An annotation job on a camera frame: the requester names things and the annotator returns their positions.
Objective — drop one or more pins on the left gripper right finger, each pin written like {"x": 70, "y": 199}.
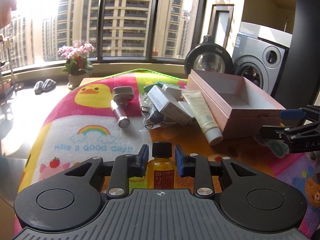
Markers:
{"x": 197, "y": 167}

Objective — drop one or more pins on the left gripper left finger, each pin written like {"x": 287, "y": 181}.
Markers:
{"x": 123, "y": 168}

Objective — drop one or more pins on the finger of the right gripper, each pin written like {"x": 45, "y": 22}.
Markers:
{"x": 310, "y": 113}
{"x": 305, "y": 133}

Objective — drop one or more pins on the amber bottle black cap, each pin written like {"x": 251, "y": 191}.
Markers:
{"x": 161, "y": 169}

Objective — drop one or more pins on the cream lotion tube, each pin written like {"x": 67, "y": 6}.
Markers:
{"x": 203, "y": 116}

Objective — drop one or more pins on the clear bag with black item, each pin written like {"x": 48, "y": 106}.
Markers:
{"x": 152, "y": 118}

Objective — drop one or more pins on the white cable retail box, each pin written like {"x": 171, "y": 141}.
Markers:
{"x": 168, "y": 106}

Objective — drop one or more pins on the pink cardboard box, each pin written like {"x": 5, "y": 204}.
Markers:
{"x": 239, "y": 107}

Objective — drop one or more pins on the colourful cartoon play mat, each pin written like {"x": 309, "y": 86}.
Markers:
{"x": 82, "y": 126}

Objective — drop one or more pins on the grey washing machine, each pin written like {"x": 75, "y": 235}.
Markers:
{"x": 260, "y": 54}

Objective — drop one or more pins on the small white box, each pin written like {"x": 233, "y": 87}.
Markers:
{"x": 172, "y": 90}

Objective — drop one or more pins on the round washing machine door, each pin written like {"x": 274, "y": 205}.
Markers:
{"x": 209, "y": 56}

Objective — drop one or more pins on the pink potted flowers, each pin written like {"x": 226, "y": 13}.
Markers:
{"x": 77, "y": 66}

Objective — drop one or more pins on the grey slippers pair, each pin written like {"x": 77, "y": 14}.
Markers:
{"x": 44, "y": 86}

